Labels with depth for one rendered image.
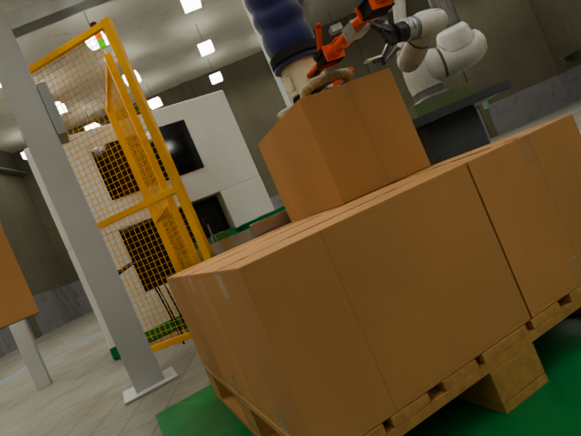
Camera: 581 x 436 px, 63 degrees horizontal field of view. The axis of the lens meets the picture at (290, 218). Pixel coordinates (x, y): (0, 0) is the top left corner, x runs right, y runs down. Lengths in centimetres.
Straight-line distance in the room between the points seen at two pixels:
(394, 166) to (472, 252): 71
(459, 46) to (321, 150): 102
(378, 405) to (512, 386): 34
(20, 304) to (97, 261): 93
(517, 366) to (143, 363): 206
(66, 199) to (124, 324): 75
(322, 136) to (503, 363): 93
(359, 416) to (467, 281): 38
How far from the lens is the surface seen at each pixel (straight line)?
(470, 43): 247
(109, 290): 278
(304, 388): 94
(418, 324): 105
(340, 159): 169
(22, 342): 499
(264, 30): 210
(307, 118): 168
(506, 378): 121
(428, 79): 242
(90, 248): 279
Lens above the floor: 61
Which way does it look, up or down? 1 degrees down
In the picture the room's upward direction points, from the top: 23 degrees counter-clockwise
